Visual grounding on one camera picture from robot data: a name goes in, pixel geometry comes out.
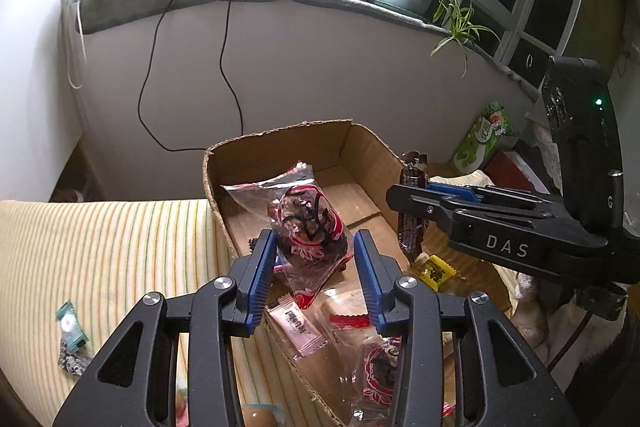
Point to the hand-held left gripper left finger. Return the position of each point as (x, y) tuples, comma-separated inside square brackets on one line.
[(260, 277)]

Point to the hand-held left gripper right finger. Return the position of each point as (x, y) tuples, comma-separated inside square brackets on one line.
[(367, 277)]

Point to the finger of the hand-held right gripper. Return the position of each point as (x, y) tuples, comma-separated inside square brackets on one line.
[(415, 202), (452, 188)]

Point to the brown chocolate bar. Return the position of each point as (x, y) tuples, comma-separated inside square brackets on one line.
[(412, 172)]

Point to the clear bread snack packet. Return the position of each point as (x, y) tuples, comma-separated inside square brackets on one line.
[(345, 307)]

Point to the pink snack packet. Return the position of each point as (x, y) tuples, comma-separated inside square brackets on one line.
[(297, 324)]

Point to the yellow candy packet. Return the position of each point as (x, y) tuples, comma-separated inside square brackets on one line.
[(435, 272)]

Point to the clear red-print snack packet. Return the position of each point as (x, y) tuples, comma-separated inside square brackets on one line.
[(305, 217), (380, 372)]

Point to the green tissue pack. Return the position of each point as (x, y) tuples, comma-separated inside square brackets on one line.
[(480, 142)]

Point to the red cardboard box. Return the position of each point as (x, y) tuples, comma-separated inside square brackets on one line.
[(505, 167)]

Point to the striped yellow blanket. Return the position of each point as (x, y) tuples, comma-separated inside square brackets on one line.
[(125, 247)]

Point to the green candy packet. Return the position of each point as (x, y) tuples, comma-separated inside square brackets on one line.
[(70, 324)]

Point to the dark patterned snack packet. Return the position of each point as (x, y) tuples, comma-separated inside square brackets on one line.
[(72, 362)]

